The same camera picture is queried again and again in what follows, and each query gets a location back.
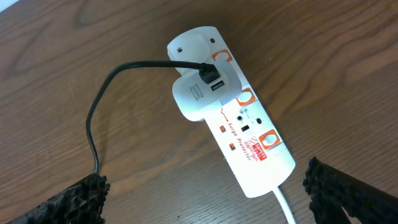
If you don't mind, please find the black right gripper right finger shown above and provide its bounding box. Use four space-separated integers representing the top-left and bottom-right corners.
303 157 397 224

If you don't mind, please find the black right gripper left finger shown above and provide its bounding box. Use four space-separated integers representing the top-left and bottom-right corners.
7 173 111 224

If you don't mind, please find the black charger cable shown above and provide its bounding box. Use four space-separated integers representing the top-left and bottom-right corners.
85 60 222 175

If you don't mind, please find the white USB charger adapter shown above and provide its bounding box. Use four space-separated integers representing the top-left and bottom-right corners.
172 60 243 121

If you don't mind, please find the white power strip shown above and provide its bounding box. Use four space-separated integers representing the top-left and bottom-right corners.
167 26 295 199

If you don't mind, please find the white power strip cord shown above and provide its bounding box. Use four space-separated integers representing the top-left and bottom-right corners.
272 185 298 224

